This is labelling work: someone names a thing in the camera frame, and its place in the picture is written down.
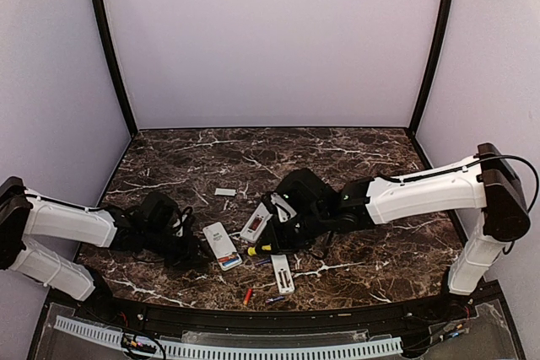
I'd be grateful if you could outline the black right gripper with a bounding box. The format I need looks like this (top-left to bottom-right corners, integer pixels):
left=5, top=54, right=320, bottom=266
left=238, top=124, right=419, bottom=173
left=256, top=207, right=330, bottom=255

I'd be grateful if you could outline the white remote with barcode label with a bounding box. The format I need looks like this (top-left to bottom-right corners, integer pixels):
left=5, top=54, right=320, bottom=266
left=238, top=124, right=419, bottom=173
left=240, top=202, right=272, bottom=244

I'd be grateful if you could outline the yellow handled screwdriver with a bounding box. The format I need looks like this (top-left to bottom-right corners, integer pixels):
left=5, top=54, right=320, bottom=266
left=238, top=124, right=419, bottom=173
left=246, top=244, right=273, bottom=256

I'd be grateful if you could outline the plain white slim remote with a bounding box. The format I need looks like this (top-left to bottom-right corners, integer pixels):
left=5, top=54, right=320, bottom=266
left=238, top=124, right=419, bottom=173
left=202, top=222, right=243, bottom=271

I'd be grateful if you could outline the white button remote control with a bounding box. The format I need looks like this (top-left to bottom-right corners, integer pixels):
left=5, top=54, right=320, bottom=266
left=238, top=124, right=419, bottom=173
left=271, top=255, right=295, bottom=295

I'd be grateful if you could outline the grey battery cover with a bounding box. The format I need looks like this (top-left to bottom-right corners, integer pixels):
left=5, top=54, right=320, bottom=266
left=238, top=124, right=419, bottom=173
left=214, top=188, right=237, bottom=197

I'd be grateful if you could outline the red blue battery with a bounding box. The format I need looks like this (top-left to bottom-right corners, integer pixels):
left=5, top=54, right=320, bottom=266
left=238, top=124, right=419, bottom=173
left=243, top=288, right=253, bottom=305

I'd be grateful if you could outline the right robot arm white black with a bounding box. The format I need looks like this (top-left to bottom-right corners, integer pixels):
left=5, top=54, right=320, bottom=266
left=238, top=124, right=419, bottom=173
left=260, top=142, right=532, bottom=321

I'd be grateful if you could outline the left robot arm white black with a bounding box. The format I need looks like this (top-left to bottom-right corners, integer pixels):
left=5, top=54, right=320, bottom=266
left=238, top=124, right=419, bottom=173
left=1, top=176, right=208, bottom=323

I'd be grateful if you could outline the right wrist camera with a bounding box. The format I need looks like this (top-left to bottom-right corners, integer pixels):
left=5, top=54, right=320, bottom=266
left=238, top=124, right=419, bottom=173
left=262, top=192, right=297, bottom=223

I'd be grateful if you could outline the white slotted cable duct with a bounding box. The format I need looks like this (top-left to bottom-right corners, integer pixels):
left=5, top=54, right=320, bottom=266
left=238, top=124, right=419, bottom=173
left=53, top=316, right=403, bottom=359

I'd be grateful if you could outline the left black frame post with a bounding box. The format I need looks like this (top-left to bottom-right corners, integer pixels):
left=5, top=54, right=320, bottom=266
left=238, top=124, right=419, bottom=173
left=91, top=0, right=138, bottom=137

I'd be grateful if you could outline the black frame post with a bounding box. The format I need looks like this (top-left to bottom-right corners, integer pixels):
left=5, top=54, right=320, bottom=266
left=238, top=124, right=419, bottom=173
left=91, top=0, right=138, bottom=137
left=408, top=0, right=452, bottom=138

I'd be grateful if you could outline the right black frame post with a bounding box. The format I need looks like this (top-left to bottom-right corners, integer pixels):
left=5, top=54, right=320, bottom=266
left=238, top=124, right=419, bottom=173
left=408, top=0, right=452, bottom=138

